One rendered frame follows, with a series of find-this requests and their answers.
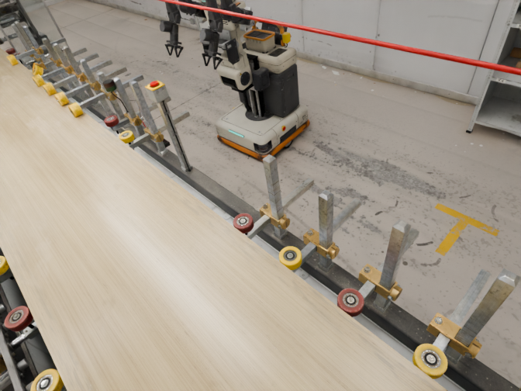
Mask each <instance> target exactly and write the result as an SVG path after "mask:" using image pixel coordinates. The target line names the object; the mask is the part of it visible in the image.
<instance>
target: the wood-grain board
mask: <svg viewBox="0 0 521 391"><path fill-rule="evenodd" d="M7 56H9V54H8V53H6V52H5V51H4V50H3V49H2V48H0V247H1V249H2V251H3V254H4V256H5V258H6V260H7V262H8V264H9V267H10V268H11V270H12V273H13V275H14V277H15V279H16V281H17V283H18V286H19V288H20V290H21V292H22V294H23V297H24V299H25V301H26V303H27V305H28V307H29V310H30V312H31V314H32V315H33V319H34V320H35V322H36V325H37V326H38V329H39V331H40V333H41V335H42V337H43V340H44V342H45V344H46V346H47V348H48V351H49V353H50V355H51V357H52V359H53V362H54V364H55V365H56V367H57V370H58V372H59V374H60V377H61V378H62V380H63V383H64V385H65V387H66V389H67V391H447V390H446V389H444V388H443V387H442V386H441V385H440V384H439V383H437V382H436V381H434V380H433V379H432V378H430V377H429V376H428V375H427V374H426V373H424V372H423V371H421V370H420V369H419V368H417V367H416V366H415V365H414V364H413V363H411V362H410V361H408V360H407V359H406V358H404V357H403V356H402V355H400V354H399V353H398V352H397V351H396V350H394V349H393V348H391V347H390V346H389V345H387V344H386V343H385V342H384V341H383V340H381V339H380V338H379V337H377V336H376V335H374V334H373V333H371V332H370V331H369V330H368V329H367V328H366V327H364V326H363V325H361V324H360V323H359V322H357V321H356V320H355V319H354V318H353V317H351V316H350V315H348V314H347V313H346V312H344V311H343V310H342V309H341V308H339V307H338V306H337V305H335V304H334V303H333V302H331V301H330V300H329V299H327V298H326V297H325V296H324V295H323V294H321V293H320V292H318V291H317V290H316V289H314V288H313V287H311V285H310V284H308V283H307V282H305V281H304V280H303V279H301V278H300V277H298V276H297V275H296V274H295V273H294V272H292V271H291V270H290V269H288V268H287V267H286V266H284V265H283V264H282V263H281V262H279V261H278V260H277V259H275V258H274V257H273V256H271V255H270V254H268V253H267V252H266V251H265V250H264V249H262V248H261V247H260V246H258V245H257V244H255V243H254V242H253V241H252V240H251V239H250V238H248V237H247V236H245V235H244V234H242V233H241V232H240V231H238V229H237V228H235V227H234V226H232V225H231V224H230V223H228V222H227V221H225V220H224V219H223V218H222V217H221V216H219V215H218V214H217V213H215V212H214V211H213V210H211V209H210V208H209V207H207V206H206V205H205V204H204V203H202V202H201V201H200V200H198V199H197V198H195V197H194V196H193V195H192V194H191V193H189V192H188V191H187V190H185V189H184V188H182V187H181V186H180V185H179V184H178V183H177V182H175V181H174V180H172V179H171V178H169V177H168V176H167V175H165V173H163V172H162V171H161V170H159V169H158V168H156V167H155V166H154V165H152V164H151V163H150V162H149V161H148V160H146V159H145V158H144V157H142V156H141V155H140V154H138V153H137V152H135V150H133V149H132V148H131V147H129V146H128V145H127V144H125V143H124V142H122V141H121V140H120V139H119V138H118V137H116V136H115V135H114V134H112V133H111V132H109V131H108V130H107V129H106V128H105V127H103V126H102V125H101V124H99V123H98V122H96V121H95V120H94V119H92V118H91V117H90V116H89V115H88V114H86V113H85V112H83V114H82V115H80V116H77V117H74V116H73V114H72V113H71V111H70V110H69V108H68V107H67V106H69V105H70V104H72V102H70V101H69V103H68V104H66V105H63V106H61V105H60V104H59V102H58V101H57V100H56V99H55V97H54V95H56V94H57V93H59V92H57V93H56V94H53V95H51V96H49V95H48V94H47V93H46V92H45V91H44V89H43V86H40V87H38V86H37V85H36V83H35V82H34V81H33V79H32V77H33V76H35V75H33V73H32V72H31V71H30V70H29V69H28V68H26V67H25V66H23V65H22V64H20V63H18V64H15V65H13V66H12V65H11V64H10V63H9V61H8V59H7V58H6V57H7Z"/></svg>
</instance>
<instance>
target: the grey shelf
mask: <svg viewBox="0 0 521 391"><path fill-rule="evenodd" d="M520 39H521V0H514V2H513V4H512V8H511V10H510V13H509V17H508V19H507V21H506V23H505V27H504V30H503V32H502V35H501V38H500V41H499V44H498V46H497V49H496V52H495V55H494V57H493V60H492V63H493V64H501V65H505V66H509V67H515V66H516V64H517V62H518V61H521V59H520V58H516V57H510V54H511V52H512V49H513V48H514V47H518V48H521V40H520ZM519 42H520V43H519ZM518 45H519V46H518ZM502 83H503V85H502ZM501 87H502V88H501ZM500 88H501V90H500ZM499 91H500V92H499ZM498 95H499V96H498ZM497 96H498V97H497ZM475 123H477V124H481V125H483V126H488V127H491V128H496V129H499V130H504V131H506V132H509V133H512V134H515V135H517V136H520V137H521V75H517V74H510V73H506V72H502V71H495V70H491V69H489V70H488V74H487V76H486V79H485V83H484V85H483V87H482V90H481V94H480V95H479V98H478V102H477V104H476V106H475V109H474V112H473V115H472V117H471V121H470V123H469V126H468V129H467V130H466V133H471V132H472V131H473V130H472V129H473V126H474V124H475Z"/></svg>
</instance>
